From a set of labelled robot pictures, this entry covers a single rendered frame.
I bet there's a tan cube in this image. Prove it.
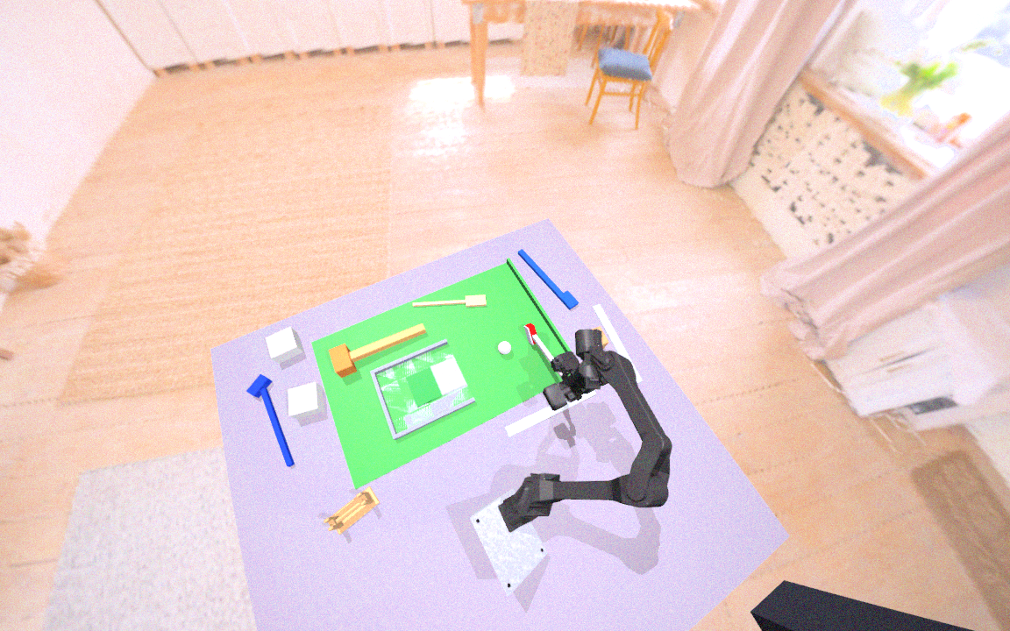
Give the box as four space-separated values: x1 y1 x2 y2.
592 327 609 349

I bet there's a white flat bar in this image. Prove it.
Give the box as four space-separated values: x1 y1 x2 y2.
592 304 642 383
505 390 596 436

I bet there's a green putting mat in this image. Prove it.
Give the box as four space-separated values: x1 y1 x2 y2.
311 262 565 489

